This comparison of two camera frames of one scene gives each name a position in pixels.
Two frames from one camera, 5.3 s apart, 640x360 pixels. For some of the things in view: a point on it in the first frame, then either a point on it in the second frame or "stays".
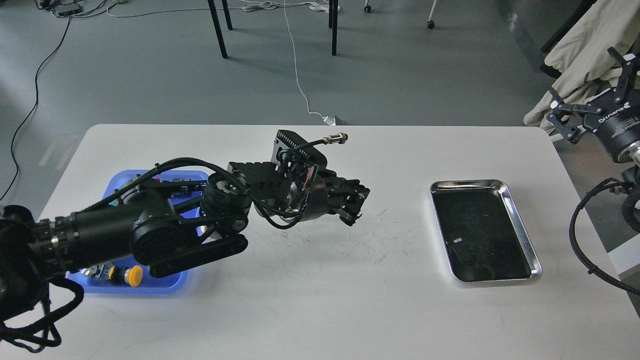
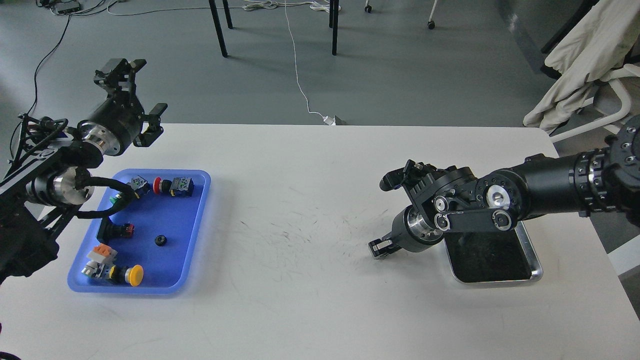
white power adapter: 329,121 stays
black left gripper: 329,192 to 115,126
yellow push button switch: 134,275 stays
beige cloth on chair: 582,57 stays
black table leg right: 333,23 stays
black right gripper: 617,126 to 409,233
